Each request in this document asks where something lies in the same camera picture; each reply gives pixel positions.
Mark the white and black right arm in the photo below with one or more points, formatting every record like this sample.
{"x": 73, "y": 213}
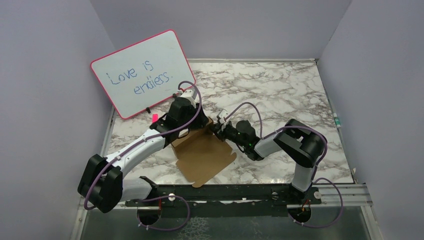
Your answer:
{"x": 300, "y": 142}

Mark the pink framed whiteboard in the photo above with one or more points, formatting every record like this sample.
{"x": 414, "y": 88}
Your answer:
{"x": 144, "y": 74}

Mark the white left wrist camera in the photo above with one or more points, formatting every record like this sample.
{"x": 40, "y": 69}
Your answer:
{"x": 189, "y": 94}

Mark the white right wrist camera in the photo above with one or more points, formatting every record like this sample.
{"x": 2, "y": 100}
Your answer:
{"x": 222, "y": 118}

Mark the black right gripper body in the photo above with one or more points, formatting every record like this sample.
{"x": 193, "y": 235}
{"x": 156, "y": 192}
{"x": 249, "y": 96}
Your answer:
{"x": 230, "y": 132}

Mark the pink marker pen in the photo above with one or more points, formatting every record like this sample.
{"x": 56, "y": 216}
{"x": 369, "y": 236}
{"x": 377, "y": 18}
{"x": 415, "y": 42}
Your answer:
{"x": 154, "y": 118}

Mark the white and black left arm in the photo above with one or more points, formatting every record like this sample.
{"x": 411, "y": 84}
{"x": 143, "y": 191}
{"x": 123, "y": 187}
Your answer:
{"x": 102, "y": 181}

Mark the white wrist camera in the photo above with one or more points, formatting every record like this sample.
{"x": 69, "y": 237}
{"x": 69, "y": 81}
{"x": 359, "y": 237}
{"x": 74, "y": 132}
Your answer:
{"x": 222, "y": 118}
{"x": 189, "y": 94}

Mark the aluminium frame rail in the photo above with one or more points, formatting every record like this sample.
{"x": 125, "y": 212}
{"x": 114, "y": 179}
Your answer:
{"x": 277, "y": 193}

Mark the brown cardboard box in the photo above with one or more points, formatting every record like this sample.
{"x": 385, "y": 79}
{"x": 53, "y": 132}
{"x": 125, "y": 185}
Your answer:
{"x": 201, "y": 155}

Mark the green capped marker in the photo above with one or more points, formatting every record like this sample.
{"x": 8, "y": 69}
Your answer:
{"x": 336, "y": 120}

